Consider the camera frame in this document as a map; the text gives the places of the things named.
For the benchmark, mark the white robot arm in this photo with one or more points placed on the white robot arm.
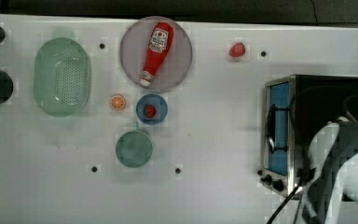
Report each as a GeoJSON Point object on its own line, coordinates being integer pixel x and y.
{"type": "Point", "coordinates": [333, 155]}

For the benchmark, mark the silver toaster oven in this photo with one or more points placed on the silver toaster oven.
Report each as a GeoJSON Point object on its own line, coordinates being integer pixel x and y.
{"type": "Point", "coordinates": [295, 109]}

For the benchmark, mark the blue small bowl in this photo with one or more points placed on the blue small bowl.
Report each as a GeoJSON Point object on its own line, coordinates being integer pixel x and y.
{"type": "Point", "coordinates": [158, 102]}

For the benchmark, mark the red toy strawberry in bowl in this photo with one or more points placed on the red toy strawberry in bowl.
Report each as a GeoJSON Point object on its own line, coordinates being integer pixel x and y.
{"type": "Point", "coordinates": [150, 111]}

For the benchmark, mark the grey round plate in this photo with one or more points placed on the grey round plate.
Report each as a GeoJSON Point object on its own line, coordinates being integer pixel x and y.
{"type": "Point", "coordinates": [133, 50]}

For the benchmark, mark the green mug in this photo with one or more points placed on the green mug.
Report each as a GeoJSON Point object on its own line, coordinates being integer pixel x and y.
{"type": "Point", "coordinates": [134, 149]}

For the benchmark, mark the orange slice toy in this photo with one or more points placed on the orange slice toy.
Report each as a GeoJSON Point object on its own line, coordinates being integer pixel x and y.
{"type": "Point", "coordinates": [118, 102]}

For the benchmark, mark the red plush ketchup bottle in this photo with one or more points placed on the red plush ketchup bottle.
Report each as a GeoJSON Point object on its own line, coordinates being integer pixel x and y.
{"type": "Point", "coordinates": [158, 48]}

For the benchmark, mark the red toy strawberry on table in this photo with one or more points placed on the red toy strawberry on table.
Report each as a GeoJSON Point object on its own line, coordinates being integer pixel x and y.
{"type": "Point", "coordinates": [237, 50]}

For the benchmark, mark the green perforated colander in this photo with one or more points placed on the green perforated colander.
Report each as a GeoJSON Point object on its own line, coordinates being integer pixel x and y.
{"type": "Point", "coordinates": [62, 75]}

